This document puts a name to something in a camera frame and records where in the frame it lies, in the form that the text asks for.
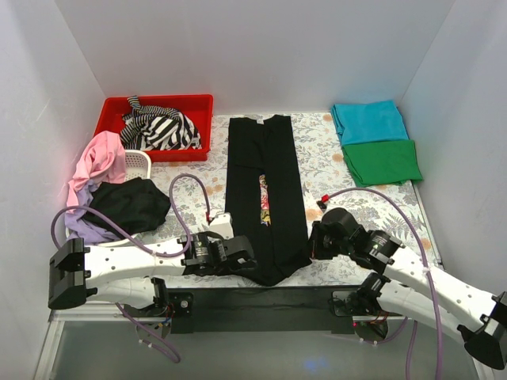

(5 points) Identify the black floral print t shirt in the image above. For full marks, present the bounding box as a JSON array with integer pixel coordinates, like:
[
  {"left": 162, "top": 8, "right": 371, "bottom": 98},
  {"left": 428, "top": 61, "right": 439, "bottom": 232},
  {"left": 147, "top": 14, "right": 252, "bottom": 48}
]
[{"left": 225, "top": 115, "right": 311, "bottom": 286}]

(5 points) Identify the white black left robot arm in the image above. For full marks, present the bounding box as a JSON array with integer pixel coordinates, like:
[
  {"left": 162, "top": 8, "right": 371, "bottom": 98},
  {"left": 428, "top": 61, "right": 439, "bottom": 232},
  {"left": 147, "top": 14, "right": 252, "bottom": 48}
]
[{"left": 48, "top": 231, "right": 257, "bottom": 317}]

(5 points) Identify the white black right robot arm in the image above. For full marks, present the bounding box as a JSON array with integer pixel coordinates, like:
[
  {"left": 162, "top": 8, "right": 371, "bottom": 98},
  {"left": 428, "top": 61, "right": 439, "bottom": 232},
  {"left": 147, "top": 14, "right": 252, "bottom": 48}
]
[{"left": 310, "top": 208, "right": 506, "bottom": 371}]

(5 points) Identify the floral patterned table mat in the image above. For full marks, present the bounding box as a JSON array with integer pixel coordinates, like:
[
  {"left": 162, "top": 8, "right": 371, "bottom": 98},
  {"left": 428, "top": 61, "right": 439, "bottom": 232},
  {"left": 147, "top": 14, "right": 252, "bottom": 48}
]
[{"left": 137, "top": 113, "right": 441, "bottom": 288}]

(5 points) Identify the black shirt in basket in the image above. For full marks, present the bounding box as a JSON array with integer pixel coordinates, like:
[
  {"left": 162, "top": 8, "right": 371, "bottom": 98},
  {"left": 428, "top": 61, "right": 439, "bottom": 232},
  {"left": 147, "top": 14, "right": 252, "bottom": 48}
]
[{"left": 89, "top": 177, "right": 171, "bottom": 235}]

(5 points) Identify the folded green t shirt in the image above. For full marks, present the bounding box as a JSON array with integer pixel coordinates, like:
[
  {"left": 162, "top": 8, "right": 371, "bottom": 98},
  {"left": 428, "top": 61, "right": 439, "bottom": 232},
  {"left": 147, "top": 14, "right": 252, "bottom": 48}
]
[{"left": 342, "top": 139, "right": 423, "bottom": 188}]

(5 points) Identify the white plastic laundry basket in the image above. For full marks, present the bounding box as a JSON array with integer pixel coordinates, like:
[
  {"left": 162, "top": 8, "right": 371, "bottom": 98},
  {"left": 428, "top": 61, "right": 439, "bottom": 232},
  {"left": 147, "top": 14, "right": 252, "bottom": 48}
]
[{"left": 65, "top": 150, "right": 151, "bottom": 248}]

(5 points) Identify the folded blue t shirt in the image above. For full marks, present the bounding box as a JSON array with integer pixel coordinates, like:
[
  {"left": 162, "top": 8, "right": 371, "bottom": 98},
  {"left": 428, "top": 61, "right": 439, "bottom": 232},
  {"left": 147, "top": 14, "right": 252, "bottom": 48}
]
[{"left": 330, "top": 101, "right": 409, "bottom": 146}]

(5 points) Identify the lavender shirt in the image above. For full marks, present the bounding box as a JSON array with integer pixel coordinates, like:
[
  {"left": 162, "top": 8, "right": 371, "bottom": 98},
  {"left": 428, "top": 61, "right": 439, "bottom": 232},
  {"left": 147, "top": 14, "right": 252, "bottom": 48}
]
[{"left": 64, "top": 180, "right": 119, "bottom": 245}]

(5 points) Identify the pink shirt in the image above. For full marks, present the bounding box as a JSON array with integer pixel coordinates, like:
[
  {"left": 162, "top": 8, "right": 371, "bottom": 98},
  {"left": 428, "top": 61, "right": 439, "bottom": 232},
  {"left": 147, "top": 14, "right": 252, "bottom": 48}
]
[{"left": 67, "top": 131, "right": 126, "bottom": 207}]

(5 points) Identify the black white striped shirt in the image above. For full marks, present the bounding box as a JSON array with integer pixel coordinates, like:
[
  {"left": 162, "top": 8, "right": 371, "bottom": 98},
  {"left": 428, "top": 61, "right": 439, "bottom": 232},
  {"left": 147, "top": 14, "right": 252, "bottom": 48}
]
[{"left": 120, "top": 96, "right": 202, "bottom": 151}]

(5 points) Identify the red plastic bin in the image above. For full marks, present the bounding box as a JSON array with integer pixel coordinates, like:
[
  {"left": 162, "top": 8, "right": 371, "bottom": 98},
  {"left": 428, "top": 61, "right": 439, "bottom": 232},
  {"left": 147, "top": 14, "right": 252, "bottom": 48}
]
[{"left": 93, "top": 93, "right": 215, "bottom": 162}]

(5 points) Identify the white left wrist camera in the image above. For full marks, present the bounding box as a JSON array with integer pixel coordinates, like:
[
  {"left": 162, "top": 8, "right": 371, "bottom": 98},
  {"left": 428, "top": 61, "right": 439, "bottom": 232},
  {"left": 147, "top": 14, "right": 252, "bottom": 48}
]
[{"left": 208, "top": 212, "right": 234, "bottom": 239}]

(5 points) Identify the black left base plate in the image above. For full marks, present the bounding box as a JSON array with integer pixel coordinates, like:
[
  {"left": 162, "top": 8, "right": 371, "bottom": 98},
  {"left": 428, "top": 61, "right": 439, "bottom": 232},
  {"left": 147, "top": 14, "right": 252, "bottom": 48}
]
[{"left": 153, "top": 292, "right": 194, "bottom": 318}]

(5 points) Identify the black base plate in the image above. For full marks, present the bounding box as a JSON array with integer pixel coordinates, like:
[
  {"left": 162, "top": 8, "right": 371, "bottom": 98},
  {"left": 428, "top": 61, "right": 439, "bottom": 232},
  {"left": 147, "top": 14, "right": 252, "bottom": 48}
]
[
  {"left": 328, "top": 291, "right": 400, "bottom": 317},
  {"left": 153, "top": 292, "right": 194, "bottom": 318}
]

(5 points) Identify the aluminium frame rail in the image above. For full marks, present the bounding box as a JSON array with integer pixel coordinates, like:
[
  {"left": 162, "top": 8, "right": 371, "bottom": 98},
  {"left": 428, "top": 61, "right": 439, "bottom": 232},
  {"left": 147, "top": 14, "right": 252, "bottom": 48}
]
[{"left": 49, "top": 287, "right": 476, "bottom": 322}]

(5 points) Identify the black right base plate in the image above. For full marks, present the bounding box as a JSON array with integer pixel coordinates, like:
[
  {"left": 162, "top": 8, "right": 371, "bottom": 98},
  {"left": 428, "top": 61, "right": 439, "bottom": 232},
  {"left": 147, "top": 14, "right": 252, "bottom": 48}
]
[{"left": 328, "top": 291, "right": 400, "bottom": 317}]

